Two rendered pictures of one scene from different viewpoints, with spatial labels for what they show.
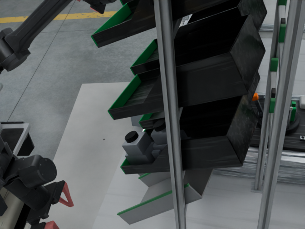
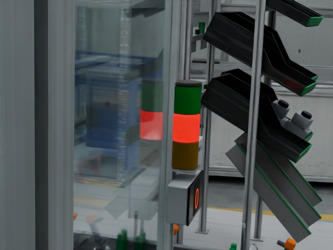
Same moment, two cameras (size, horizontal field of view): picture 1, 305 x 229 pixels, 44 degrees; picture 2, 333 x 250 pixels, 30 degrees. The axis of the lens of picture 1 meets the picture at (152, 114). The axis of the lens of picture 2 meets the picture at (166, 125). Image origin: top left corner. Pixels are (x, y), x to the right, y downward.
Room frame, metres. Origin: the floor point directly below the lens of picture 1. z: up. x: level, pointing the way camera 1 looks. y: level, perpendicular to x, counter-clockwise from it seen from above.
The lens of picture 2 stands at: (2.22, -0.45, 1.56)
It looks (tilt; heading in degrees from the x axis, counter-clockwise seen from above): 12 degrees down; 176
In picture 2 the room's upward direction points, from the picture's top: 2 degrees clockwise
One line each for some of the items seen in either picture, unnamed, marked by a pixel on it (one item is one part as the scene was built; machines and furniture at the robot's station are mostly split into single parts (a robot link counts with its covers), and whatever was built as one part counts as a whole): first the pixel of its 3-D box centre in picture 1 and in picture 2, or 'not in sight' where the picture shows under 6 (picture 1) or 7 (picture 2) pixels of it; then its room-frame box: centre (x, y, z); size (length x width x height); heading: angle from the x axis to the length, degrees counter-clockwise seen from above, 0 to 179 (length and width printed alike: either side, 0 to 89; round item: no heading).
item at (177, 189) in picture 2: not in sight; (184, 149); (1.13, -0.33, 1.29); 0.12 x 0.05 x 0.25; 161
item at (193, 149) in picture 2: not in sight; (184, 153); (1.13, -0.33, 1.28); 0.05 x 0.05 x 0.05
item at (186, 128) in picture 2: not in sight; (185, 126); (1.13, -0.33, 1.33); 0.05 x 0.05 x 0.05
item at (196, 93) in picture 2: not in sight; (187, 98); (1.13, -0.33, 1.38); 0.05 x 0.05 x 0.05
